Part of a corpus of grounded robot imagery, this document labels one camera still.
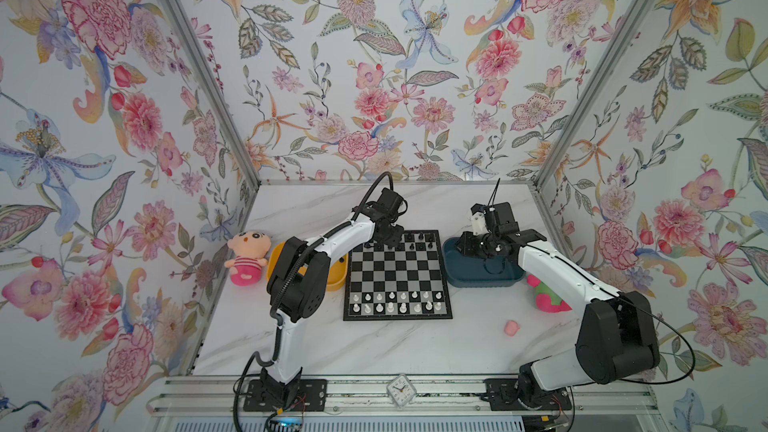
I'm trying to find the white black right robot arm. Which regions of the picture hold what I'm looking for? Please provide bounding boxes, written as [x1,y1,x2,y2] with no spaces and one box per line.
[457,202,660,397]

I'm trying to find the aluminium frame corner post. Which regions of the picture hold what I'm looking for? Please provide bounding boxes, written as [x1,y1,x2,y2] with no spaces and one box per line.
[531,0,653,192]
[160,0,261,191]

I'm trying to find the aluminium frame corner post left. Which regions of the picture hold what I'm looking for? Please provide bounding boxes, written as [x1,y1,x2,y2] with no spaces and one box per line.
[160,0,261,191]

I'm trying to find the aluminium front rail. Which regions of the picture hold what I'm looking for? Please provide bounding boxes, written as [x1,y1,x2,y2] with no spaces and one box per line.
[148,374,659,418]

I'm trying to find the doll plush toy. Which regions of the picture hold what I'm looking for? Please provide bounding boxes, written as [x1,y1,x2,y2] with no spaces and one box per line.
[225,231,272,287]

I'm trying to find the yellow plastic tray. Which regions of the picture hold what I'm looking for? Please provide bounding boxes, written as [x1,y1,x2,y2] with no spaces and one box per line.
[266,242,348,292]

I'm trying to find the teal plastic tray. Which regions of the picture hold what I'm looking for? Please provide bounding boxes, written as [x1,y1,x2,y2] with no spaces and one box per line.
[442,237,525,288]

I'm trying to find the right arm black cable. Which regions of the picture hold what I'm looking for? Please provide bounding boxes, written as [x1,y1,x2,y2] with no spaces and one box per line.
[527,242,697,386]

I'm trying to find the small white desk clock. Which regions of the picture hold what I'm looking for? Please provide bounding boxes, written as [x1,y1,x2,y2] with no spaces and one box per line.
[386,374,418,408]

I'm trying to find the black white chessboard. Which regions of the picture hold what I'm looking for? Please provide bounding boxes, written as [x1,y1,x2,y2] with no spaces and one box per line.
[343,230,453,322]

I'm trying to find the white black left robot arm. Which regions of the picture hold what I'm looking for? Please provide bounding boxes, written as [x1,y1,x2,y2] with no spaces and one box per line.
[262,187,407,383]

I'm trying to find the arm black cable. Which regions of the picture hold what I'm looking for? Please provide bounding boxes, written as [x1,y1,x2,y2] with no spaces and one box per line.
[232,170,395,432]
[527,242,697,386]

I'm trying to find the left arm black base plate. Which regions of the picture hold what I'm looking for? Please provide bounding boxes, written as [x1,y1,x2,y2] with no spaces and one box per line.
[242,377,328,412]

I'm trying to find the pink small eraser toy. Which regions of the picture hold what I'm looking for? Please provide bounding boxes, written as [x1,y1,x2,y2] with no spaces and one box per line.
[504,320,520,337]

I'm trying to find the pink white plush toy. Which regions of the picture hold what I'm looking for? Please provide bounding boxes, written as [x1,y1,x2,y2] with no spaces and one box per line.
[526,274,571,313]

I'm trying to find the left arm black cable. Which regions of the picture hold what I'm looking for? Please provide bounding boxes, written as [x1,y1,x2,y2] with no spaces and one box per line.
[232,170,395,432]

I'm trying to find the aluminium frame corner post right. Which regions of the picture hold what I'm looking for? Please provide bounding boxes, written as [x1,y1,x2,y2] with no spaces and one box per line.
[531,0,653,192]

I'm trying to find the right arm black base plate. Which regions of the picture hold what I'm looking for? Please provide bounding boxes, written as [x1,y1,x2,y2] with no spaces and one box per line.
[482,377,573,412]

